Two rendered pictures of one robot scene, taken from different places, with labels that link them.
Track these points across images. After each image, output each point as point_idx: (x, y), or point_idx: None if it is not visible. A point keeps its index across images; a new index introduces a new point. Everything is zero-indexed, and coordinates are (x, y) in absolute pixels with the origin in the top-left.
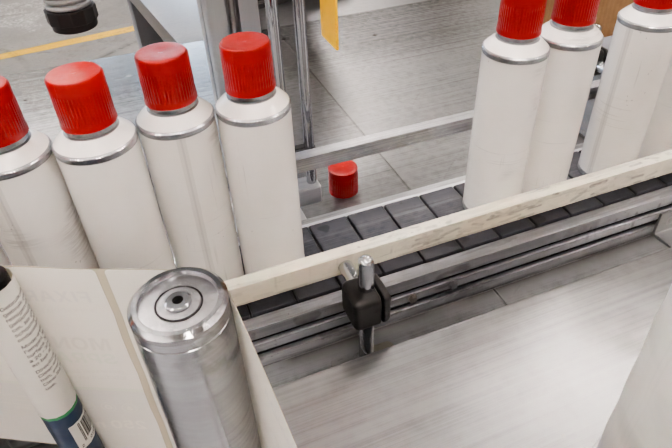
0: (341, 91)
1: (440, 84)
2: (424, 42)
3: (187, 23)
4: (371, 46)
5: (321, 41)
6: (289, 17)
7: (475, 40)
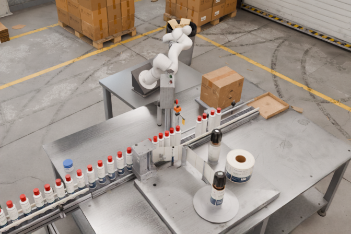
0: None
1: (186, 114)
2: (182, 104)
3: (133, 102)
4: None
5: None
6: (153, 98)
7: (190, 103)
